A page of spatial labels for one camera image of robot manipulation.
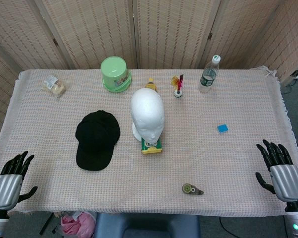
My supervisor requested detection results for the black baseball cap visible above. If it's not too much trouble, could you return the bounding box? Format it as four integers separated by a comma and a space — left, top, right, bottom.
75, 110, 121, 172

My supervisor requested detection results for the green yellow plastic box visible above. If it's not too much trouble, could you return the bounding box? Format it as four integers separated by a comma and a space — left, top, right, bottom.
141, 137, 163, 155

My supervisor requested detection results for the packaged bread snack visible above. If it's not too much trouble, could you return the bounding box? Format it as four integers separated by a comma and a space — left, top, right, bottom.
41, 74, 70, 98

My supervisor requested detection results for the black metal rod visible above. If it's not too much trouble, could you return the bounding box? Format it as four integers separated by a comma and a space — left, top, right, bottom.
39, 212, 54, 236

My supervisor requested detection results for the green plastic bucket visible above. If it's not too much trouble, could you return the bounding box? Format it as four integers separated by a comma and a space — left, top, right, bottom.
100, 56, 132, 93

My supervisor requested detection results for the white foam mannequin head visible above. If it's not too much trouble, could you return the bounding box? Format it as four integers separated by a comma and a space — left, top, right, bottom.
130, 88, 165, 144

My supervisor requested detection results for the correction tape dispenser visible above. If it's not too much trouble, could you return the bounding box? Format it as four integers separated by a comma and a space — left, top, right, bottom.
181, 183, 205, 196

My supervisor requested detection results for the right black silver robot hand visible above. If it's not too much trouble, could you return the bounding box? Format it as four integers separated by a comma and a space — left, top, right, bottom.
255, 139, 298, 203

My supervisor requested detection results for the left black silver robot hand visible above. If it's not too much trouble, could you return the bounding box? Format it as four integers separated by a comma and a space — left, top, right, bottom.
0, 150, 38, 211

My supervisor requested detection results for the feather shuttlecock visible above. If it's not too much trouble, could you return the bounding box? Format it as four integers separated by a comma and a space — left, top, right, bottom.
170, 73, 185, 98

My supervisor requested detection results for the clear plastic water bottle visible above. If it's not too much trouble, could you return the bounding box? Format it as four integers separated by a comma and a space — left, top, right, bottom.
198, 55, 222, 94

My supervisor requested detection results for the black floor cable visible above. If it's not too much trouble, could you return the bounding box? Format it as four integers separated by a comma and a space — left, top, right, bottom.
218, 217, 241, 238

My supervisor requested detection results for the blue chair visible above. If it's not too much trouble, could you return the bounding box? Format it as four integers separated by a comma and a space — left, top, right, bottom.
94, 213, 201, 238

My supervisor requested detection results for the woven folding screen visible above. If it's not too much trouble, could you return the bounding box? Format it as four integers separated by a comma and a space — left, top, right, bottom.
0, 0, 298, 134

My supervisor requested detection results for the pink woven tablecloth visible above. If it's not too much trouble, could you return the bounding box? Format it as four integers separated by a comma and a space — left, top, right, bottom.
0, 65, 298, 219

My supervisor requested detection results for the yellow bottle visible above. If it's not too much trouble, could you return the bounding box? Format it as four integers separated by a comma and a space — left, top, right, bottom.
145, 78, 161, 94

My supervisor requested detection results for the pink plastic bag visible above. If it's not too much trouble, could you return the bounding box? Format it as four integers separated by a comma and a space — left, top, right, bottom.
60, 211, 97, 238

